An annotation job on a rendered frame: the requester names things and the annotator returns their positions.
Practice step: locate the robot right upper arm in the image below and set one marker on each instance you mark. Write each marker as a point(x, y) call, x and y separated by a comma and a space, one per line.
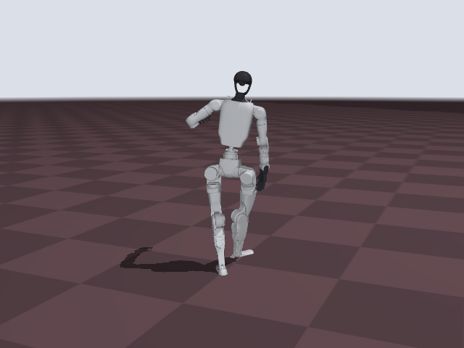
point(260, 114)

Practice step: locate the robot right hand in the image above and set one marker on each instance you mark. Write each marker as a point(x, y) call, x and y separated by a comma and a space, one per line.
point(262, 178)

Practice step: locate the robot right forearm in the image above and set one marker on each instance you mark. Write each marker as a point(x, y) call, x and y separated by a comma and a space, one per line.
point(264, 157)

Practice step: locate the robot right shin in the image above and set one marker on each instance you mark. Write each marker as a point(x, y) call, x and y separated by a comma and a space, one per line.
point(239, 231)

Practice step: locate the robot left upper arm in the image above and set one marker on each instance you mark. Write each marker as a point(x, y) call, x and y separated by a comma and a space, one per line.
point(213, 106)

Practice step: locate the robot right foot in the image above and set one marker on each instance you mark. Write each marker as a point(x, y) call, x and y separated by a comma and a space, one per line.
point(243, 253)

